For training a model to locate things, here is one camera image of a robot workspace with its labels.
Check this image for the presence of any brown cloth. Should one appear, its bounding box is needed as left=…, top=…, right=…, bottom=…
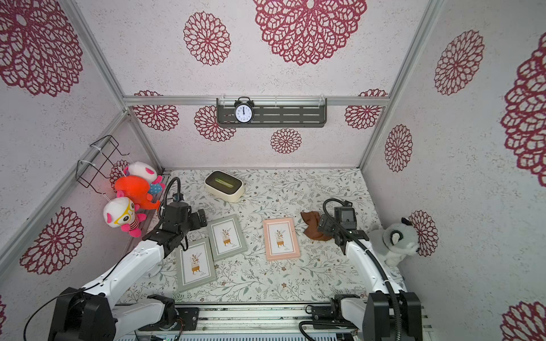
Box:
left=300, top=211, right=333, bottom=242

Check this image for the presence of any green picture frame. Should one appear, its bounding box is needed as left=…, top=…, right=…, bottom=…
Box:
left=176, top=237, right=217, bottom=291
left=207, top=215, right=247, bottom=261

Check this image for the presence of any pink picture frame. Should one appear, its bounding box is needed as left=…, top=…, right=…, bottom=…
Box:
left=263, top=217, right=301, bottom=261

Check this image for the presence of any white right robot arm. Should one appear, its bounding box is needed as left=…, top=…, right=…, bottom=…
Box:
left=318, top=199, right=423, bottom=340

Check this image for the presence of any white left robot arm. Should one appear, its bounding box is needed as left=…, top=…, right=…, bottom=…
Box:
left=48, top=201, right=207, bottom=340

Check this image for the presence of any orange plush toy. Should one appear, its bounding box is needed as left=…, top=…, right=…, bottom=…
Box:
left=115, top=176, right=162, bottom=210

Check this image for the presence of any grey husky plush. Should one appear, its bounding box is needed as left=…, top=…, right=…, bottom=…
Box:
left=368, top=217, right=420, bottom=268

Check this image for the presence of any cream tissue box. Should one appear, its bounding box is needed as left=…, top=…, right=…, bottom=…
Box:
left=205, top=170, right=245, bottom=203

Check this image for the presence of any white plush with glasses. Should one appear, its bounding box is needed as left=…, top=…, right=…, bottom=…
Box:
left=103, top=197, right=146, bottom=238

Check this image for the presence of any white pink plush toy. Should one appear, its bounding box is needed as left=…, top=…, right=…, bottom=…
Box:
left=123, top=161, right=163, bottom=185

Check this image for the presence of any black alarm clock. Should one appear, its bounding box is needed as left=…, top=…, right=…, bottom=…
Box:
left=234, top=96, right=255, bottom=124

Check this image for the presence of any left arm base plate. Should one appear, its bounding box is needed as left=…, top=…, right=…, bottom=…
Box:
left=139, top=294, right=199, bottom=332

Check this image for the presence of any black wire basket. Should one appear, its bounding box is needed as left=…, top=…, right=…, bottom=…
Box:
left=74, top=134, right=129, bottom=195

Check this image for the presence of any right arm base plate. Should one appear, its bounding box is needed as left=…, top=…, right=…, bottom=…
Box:
left=304, top=303, right=340, bottom=323

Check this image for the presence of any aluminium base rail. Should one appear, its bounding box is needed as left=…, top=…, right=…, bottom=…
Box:
left=99, top=303, right=360, bottom=340

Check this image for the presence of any grey wall shelf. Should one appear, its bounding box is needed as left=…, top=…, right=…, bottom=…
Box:
left=216, top=97, right=328, bottom=128

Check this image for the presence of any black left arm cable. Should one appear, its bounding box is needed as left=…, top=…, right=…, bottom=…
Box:
left=23, top=176, right=191, bottom=341

